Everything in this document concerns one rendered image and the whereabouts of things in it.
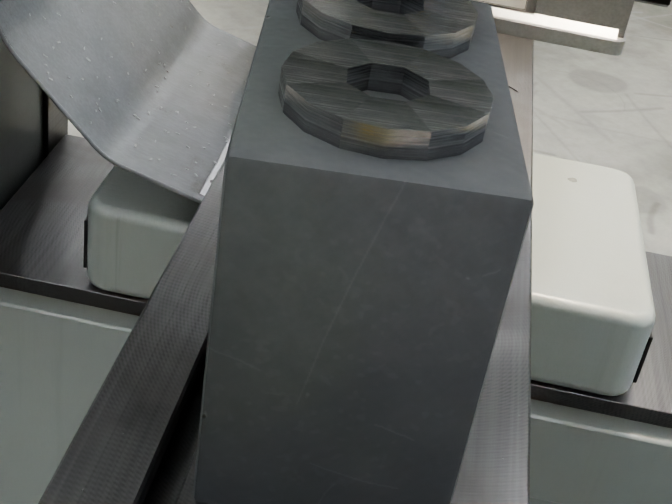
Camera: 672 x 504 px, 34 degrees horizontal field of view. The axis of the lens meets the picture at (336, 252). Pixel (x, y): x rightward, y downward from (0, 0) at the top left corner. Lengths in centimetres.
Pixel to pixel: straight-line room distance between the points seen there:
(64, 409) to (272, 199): 68
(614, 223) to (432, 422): 60
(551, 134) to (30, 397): 246
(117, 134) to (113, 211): 7
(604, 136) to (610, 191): 230
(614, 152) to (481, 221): 291
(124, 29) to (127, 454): 56
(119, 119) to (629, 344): 47
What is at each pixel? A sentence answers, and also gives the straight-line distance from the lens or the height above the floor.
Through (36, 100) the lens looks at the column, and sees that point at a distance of 117.
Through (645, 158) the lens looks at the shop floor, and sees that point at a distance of 334.
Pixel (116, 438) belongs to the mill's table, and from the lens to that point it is 56.
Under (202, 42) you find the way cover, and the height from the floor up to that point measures 93.
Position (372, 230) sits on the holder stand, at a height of 115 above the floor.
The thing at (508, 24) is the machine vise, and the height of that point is 100.
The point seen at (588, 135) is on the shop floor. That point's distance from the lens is 339.
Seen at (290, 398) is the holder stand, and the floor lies 106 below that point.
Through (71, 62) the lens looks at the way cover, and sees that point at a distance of 94.
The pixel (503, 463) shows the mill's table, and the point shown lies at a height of 99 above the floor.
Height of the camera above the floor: 137
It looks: 33 degrees down
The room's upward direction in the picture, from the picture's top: 10 degrees clockwise
